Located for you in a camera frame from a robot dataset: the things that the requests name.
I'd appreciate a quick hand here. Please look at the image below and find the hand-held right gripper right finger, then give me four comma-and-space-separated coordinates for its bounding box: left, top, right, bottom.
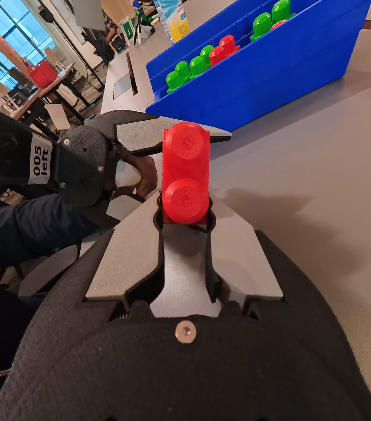
205, 194, 285, 303

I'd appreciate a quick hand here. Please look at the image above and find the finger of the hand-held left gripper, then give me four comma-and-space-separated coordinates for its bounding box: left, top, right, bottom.
116, 116, 233, 157
106, 194, 147, 228

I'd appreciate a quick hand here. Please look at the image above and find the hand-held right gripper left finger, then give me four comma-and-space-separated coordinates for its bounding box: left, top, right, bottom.
85, 192, 166, 302

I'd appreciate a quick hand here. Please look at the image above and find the red two-stud toy block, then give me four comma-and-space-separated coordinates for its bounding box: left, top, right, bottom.
161, 121, 213, 226

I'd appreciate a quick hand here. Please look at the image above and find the person's left forearm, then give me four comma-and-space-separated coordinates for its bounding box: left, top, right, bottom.
0, 193, 108, 275

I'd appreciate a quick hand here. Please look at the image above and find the grey desk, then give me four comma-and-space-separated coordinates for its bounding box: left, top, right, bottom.
100, 0, 371, 413

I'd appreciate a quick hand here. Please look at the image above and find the person's left hand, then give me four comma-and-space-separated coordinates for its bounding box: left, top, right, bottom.
119, 150, 158, 199

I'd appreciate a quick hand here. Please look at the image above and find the white board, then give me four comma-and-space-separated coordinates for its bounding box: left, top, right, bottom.
44, 103, 71, 131

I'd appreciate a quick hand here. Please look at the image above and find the green toy block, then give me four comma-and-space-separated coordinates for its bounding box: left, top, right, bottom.
189, 45, 215, 78
165, 61, 193, 95
250, 0, 297, 43

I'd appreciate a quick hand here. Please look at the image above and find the wooden side table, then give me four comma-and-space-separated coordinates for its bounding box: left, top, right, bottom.
6, 62, 91, 133

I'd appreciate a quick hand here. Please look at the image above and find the grey chair armrest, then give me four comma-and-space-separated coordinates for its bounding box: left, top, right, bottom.
18, 244, 81, 298

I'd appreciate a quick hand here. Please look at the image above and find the small black device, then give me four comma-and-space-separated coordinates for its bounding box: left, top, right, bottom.
110, 36, 130, 55

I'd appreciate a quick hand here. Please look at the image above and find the red plastic container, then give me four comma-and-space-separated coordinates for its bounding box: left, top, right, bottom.
27, 60, 58, 89

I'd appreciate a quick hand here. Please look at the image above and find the green sign stand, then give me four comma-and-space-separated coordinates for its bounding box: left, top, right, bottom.
119, 15, 135, 47

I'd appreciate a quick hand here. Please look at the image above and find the yellow and blue carton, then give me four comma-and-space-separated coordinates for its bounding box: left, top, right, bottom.
154, 0, 191, 45

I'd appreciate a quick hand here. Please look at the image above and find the blue plastic bin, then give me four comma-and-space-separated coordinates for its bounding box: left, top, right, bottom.
145, 0, 371, 132

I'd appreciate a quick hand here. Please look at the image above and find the desk cable hatch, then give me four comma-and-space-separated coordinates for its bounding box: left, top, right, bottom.
113, 52, 138, 99

